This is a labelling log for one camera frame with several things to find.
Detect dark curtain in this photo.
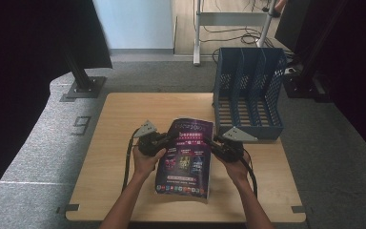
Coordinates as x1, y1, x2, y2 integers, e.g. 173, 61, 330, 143
0, 0, 113, 214
274, 0, 366, 168

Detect white metal stand frame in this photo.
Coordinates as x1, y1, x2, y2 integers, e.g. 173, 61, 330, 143
193, 0, 279, 67

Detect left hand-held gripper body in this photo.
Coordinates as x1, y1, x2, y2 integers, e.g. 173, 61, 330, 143
132, 119, 170, 157

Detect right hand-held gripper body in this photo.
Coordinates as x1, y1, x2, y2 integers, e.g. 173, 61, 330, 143
217, 126, 259, 163

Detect black post with dark base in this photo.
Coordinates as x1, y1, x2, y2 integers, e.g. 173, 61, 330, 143
281, 0, 333, 103

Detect black post with base plate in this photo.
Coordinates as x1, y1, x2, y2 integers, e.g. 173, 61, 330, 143
62, 47, 108, 99

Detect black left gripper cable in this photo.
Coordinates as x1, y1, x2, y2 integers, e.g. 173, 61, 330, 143
121, 127, 141, 196

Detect person's right hand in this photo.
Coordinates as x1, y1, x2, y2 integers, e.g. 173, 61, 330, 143
216, 152, 253, 188

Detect blue plastic file rack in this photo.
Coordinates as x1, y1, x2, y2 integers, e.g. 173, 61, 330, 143
213, 47, 288, 141

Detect black floor cables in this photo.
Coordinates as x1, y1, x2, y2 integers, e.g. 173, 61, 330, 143
199, 0, 277, 47

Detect person's left hand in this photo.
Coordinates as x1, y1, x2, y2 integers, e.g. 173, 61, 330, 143
132, 144, 167, 181

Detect purple magazine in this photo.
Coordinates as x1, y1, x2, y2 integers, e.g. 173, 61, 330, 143
154, 116, 215, 200

